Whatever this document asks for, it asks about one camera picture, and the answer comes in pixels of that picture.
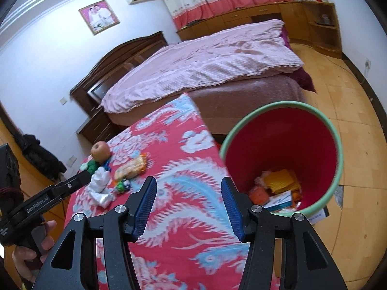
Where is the orange medicine box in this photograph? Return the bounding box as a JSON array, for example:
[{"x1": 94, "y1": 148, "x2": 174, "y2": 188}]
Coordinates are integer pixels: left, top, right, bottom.
[{"x1": 248, "y1": 186, "x2": 270, "y2": 206}]

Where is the white plastic bag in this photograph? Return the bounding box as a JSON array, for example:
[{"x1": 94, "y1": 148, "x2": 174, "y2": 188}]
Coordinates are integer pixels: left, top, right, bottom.
[{"x1": 87, "y1": 167, "x2": 116, "y2": 209}]

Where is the golden snack wrapper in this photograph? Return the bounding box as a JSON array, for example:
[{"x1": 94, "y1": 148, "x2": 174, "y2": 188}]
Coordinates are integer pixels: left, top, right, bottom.
[{"x1": 113, "y1": 154, "x2": 148, "y2": 181}]

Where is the white blue medicine box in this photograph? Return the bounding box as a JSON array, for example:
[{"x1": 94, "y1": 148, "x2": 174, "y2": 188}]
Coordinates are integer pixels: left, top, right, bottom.
[{"x1": 263, "y1": 190, "x2": 293, "y2": 211}]

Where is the yellow foam fruit net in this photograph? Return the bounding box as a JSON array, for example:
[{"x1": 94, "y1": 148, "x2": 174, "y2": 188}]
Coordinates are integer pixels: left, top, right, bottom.
[{"x1": 265, "y1": 169, "x2": 301, "y2": 195}]

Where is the white curly toy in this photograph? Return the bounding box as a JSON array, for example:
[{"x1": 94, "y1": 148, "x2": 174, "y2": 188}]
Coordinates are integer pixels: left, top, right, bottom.
[{"x1": 254, "y1": 171, "x2": 272, "y2": 189}]

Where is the left hand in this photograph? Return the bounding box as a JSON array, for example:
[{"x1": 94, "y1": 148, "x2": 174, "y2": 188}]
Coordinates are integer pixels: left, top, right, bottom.
[{"x1": 11, "y1": 219, "x2": 58, "y2": 284}]

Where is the small green black toy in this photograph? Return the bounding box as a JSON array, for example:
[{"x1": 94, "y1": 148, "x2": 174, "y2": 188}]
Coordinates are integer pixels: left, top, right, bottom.
[{"x1": 115, "y1": 178, "x2": 131, "y2": 194}]

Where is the blue fidget spinner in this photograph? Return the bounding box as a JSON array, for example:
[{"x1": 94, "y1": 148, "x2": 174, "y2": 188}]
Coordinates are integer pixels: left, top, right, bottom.
[{"x1": 100, "y1": 158, "x2": 112, "y2": 172}]

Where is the red floral tablecloth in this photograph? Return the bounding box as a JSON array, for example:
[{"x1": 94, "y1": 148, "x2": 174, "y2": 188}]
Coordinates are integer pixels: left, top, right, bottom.
[{"x1": 64, "y1": 93, "x2": 281, "y2": 290}]

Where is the green plush toy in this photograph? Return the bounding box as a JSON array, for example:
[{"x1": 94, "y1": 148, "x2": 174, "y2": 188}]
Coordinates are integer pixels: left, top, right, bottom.
[{"x1": 79, "y1": 160, "x2": 100, "y2": 175}]

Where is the black clothing on door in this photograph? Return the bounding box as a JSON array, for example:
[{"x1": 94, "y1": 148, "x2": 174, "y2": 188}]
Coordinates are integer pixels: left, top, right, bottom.
[{"x1": 13, "y1": 133, "x2": 67, "y2": 181}]

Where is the red apple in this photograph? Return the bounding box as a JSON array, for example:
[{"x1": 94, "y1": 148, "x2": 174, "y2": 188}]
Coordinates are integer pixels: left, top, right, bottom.
[{"x1": 90, "y1": 141, "x2": 112, "y2": 163}]

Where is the dark wooden nightstand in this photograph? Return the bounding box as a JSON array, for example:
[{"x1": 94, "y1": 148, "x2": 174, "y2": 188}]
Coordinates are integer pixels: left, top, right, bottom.
[{"x1": 77, "y1": 107, "x2": 122, "y2": 144}]

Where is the red bin green rim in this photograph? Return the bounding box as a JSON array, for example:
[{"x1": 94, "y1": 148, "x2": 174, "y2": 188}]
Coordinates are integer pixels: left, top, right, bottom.
[{"x1": 220, "y1": 101, "x2": 344, "y2": 217}]

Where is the wooden bed with headboard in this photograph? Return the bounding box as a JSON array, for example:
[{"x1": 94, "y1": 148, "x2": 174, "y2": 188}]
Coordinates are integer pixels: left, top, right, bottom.
[{"x1": 70, "y1": 31, "x2": 315, "y2": 135}]

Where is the pink quilt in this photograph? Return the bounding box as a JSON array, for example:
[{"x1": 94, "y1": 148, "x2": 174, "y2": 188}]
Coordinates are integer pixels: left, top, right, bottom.
[{"x1": 100, "y1": 20, "x2": 304, "y2": 113}]

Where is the long wooden cabinet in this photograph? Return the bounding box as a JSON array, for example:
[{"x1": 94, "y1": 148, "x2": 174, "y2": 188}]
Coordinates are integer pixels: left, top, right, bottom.
[{"x1": 177, "y1": 1, "x2": 342, "y2": 58}]

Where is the framed wall picture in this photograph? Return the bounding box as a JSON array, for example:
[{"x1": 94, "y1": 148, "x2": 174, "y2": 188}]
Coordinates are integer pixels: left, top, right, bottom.
[{"x1": 79, "y1": 0, "x2": 120, "y2": 35}]

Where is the wall power socket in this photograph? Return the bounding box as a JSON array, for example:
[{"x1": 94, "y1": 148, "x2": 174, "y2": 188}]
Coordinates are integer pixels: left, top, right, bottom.
[{"x1": 365, "y1": 59, "x2": 371, "y2": 69}]

